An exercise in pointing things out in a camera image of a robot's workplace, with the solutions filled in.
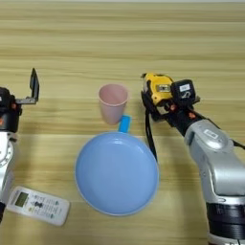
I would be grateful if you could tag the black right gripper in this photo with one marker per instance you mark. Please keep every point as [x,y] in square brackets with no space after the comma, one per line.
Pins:
[183,116]

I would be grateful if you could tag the yellow black tape measure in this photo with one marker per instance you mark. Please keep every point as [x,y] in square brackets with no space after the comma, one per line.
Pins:
[159,87]

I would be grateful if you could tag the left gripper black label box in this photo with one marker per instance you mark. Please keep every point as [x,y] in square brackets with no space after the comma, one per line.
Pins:
[4,95]

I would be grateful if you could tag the blue plate with tab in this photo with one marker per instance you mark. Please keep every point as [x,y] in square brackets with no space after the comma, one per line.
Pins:
[116,173]

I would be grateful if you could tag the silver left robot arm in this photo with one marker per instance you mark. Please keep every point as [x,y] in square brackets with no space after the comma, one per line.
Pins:
[6,159]

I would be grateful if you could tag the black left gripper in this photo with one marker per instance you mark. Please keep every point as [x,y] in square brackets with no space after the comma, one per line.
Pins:
[9,118]

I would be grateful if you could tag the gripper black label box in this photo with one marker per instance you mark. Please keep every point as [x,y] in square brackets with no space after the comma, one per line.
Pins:
[183,91]
[4,95]

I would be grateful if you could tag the pink plastic cup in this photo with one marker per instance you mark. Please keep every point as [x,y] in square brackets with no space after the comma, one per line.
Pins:
[112,105]

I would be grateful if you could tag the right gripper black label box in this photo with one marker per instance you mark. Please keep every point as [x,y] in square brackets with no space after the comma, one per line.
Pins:
[183,91]

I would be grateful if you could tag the white remote control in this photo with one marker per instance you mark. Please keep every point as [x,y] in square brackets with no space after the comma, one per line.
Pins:
[38,205]

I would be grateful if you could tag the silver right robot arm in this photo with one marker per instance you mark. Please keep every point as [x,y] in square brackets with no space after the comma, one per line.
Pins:
[220,172]

